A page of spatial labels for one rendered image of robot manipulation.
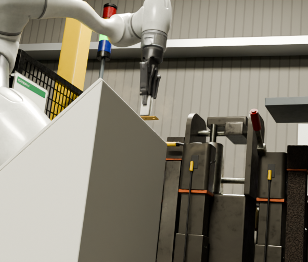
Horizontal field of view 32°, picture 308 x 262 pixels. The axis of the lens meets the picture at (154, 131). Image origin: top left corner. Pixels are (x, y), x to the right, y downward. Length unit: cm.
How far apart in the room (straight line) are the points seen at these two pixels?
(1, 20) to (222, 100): 263
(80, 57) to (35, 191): 186
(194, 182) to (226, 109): 265
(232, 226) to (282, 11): 301
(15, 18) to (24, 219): 88
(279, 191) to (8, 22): 85
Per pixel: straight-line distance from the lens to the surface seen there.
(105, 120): 78
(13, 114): 101
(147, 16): 187
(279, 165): 135
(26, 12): 157
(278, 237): 133
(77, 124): 76
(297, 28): 412
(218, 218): 134
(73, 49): 259
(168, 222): 140
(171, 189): 141
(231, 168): 381
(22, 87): 216
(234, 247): 132
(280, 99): 122
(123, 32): 193
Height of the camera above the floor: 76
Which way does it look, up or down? 15 degrees up
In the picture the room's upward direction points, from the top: 6 degrees clockwise
